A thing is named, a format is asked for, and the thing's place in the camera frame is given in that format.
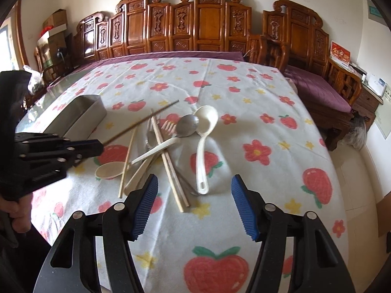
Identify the carved wooden armchair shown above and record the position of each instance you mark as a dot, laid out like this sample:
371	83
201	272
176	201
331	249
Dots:
292	34

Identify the stacked cardboard boxes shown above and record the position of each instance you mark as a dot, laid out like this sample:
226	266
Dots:
52	37

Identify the carved wooden long bench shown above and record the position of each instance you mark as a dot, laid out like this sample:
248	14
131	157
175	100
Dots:
147	26

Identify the white plastic bag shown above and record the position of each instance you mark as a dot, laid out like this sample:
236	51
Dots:
36	82

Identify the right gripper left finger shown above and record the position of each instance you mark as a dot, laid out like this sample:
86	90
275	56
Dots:
71	264

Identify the dark metal spoon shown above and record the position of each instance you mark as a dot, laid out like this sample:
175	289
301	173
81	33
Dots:
186	126

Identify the wooden side cabinet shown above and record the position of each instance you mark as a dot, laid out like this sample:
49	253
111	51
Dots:
366	105

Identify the metal rectangular tray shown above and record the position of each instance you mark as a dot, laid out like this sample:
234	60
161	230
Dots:
79	118

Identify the purple armchair cushion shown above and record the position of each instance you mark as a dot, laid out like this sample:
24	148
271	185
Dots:
314	88

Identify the dark brown chopstick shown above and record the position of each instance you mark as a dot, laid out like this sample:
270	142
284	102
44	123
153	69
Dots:
139	122

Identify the green wall sign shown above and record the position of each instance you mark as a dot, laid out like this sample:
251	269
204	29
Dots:
374	14

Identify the metal fork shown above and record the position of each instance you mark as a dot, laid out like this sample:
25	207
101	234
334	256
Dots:
167	130

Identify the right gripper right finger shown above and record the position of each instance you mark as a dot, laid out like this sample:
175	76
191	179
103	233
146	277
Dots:
317	265

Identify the purple bench cushion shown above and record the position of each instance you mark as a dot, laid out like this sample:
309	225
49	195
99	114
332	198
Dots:
238	56

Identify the large white ladle spoon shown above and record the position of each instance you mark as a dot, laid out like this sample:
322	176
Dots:
208	118

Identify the red greeting card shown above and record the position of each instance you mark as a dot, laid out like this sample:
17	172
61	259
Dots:
339	53

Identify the person's left hand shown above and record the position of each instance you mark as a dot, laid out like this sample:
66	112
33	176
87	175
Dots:
20	212

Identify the light wooden chopstick pair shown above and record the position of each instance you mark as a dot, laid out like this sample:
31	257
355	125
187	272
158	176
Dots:
180	197

